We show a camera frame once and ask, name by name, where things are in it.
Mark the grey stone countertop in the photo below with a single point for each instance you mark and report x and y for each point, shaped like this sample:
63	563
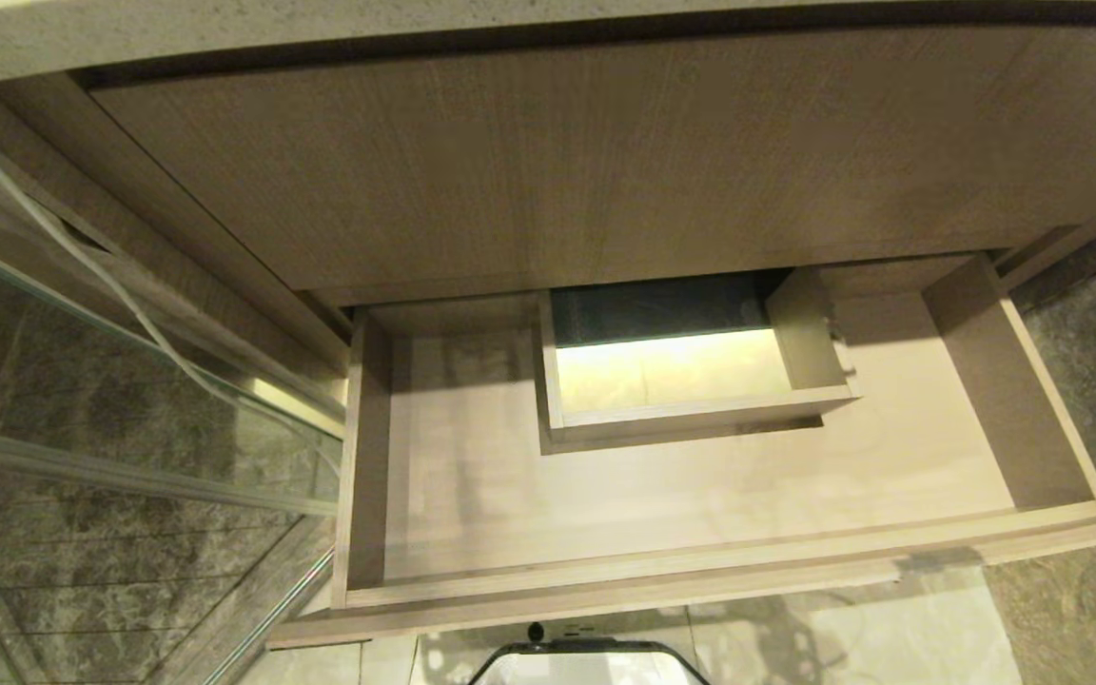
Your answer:
225	33

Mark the glass shower door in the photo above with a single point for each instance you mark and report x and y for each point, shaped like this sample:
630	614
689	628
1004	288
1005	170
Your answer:
82	400

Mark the wooden cabinet front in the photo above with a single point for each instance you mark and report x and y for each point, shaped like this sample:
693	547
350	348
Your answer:
548	162

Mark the open wooden drawer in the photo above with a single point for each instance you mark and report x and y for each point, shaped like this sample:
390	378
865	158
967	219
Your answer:
700	495

